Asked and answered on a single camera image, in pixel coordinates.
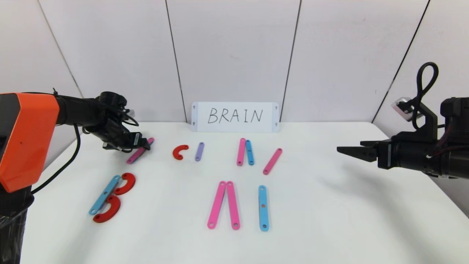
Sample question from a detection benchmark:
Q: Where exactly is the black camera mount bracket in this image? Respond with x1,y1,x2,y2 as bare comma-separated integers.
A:
393,103,439,143

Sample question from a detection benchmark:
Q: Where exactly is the short blue holed strip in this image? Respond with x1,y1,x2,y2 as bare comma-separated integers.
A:
245,140,255,166

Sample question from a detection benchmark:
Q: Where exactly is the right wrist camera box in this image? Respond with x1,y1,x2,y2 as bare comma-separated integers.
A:
391,97,418,122

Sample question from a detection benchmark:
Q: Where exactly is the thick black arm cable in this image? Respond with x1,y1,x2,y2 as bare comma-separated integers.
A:
31,124,81,194

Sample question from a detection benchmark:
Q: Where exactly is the red C-shaped piece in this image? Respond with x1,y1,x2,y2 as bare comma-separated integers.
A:
93,195,121,223
114,173,136,195
173,144,190,161

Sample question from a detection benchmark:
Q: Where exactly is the looped black camera cable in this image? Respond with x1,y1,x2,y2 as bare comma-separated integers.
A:
412,62,439,131

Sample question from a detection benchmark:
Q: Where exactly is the light blue holed strip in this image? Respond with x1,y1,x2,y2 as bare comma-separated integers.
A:
89,175,121,216

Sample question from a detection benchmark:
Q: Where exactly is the white BRAIN sign card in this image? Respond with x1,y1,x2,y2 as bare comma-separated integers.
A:
191,102,280,133

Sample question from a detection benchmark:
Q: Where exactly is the long blue holed strip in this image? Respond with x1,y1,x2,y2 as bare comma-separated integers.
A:
258,185,269,232

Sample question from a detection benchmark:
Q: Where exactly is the pink holed strip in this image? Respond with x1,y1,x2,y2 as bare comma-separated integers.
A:
226,181,241,230
207,181,227,230
236,138,246,166
126,137,155,164
263,148,283,175

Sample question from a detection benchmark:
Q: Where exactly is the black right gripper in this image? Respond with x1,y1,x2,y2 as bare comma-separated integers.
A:
337,139,441,175

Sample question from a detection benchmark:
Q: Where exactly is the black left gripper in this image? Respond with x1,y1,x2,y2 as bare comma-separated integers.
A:
104,120,151,151

